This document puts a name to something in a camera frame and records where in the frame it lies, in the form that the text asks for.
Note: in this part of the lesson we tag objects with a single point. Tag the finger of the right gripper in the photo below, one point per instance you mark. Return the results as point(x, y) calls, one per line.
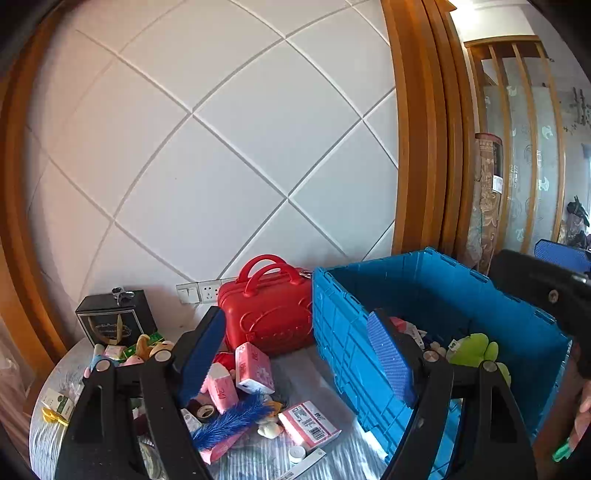
point(567, 257)

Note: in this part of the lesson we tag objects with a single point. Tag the person's right hand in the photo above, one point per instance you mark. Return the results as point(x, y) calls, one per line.
point(583, 417)

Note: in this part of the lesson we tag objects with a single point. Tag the yellow plastic clip tool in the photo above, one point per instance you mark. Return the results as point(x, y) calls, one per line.
point(52, 417)

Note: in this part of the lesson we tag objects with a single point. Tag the green and white small box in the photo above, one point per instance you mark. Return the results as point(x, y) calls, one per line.
point(58, 402)

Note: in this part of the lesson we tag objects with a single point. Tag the green plush toy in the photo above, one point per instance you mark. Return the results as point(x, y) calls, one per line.
point(475, 349)

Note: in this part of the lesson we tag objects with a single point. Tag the brown bear plush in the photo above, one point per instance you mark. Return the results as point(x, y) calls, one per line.
point(148, 345)

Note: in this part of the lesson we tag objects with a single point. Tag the blue plastic storage crate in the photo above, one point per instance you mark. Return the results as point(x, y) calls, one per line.
point(448, 301)

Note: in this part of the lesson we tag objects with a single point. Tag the rolled patterned carpet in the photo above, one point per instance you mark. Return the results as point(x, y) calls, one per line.
point(487, 200)

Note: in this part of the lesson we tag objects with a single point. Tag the black gift box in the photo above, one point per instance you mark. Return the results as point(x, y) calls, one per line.
point(117, 318)

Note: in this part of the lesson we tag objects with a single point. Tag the pink tissue pack right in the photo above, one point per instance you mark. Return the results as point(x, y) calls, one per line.
point(221, 388)

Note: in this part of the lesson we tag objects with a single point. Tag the blue feather duster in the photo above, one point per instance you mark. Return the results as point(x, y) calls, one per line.
point(235, 420)

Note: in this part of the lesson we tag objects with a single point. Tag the wooden glass partition screen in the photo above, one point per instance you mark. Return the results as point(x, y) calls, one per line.
point(517, 101)

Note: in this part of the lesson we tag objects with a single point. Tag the upright pink tissue pack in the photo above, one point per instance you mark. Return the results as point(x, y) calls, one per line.
point(253, 370)

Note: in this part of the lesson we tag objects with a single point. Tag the white long tube box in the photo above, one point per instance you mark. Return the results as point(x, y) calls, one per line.
point(301, 467)

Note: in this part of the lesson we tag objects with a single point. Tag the pink white barcode pack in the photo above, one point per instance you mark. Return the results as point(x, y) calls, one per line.
point(307, 426)

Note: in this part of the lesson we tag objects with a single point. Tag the red toy suitcase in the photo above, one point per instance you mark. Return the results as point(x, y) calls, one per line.
point(268, 305)

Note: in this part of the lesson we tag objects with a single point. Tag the white wall socket panel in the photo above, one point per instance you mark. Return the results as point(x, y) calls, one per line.
point(203, 292)

